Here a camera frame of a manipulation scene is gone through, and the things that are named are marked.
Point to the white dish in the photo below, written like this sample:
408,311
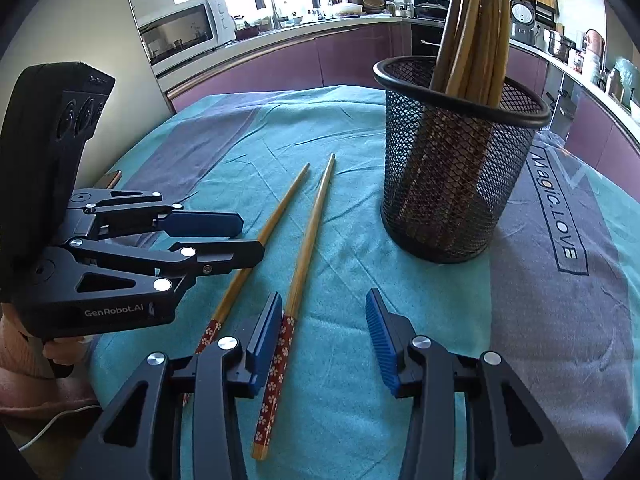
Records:
347,8

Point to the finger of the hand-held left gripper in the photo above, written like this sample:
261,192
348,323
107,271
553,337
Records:
230,254
205,224

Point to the pink jug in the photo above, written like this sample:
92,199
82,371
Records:
593,50

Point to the black mesh utensil holder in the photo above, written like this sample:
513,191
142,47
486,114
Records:
450,185

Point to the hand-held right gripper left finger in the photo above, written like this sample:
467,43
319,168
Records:
267,340

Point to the white microwave oven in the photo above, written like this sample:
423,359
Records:
175,30

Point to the dark round bowl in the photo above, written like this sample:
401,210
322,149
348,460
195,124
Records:
373,3

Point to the silver rice cooker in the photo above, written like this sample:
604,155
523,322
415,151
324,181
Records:
522,17

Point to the brown flat object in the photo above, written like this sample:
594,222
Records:
108,180

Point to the mint green appliance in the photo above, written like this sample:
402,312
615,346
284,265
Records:
627,80

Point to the teal and grey printed tablecloth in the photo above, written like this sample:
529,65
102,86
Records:
550,360

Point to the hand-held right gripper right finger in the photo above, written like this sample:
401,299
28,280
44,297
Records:
382,345

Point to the black built-in oven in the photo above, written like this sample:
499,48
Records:
425,40

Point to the steel pot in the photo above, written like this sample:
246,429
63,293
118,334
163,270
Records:
557,42

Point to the person's left hand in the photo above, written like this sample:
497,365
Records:
62,352

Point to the person's pink clothing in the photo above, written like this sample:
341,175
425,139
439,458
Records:
45,395

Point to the purple kitchen cabinets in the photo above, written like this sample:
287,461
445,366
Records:
600,130
275,70

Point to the kitchen faucet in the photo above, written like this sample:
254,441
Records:
276,0

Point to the bunch of wooden chopsticks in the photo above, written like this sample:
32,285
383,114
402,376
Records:
480,35

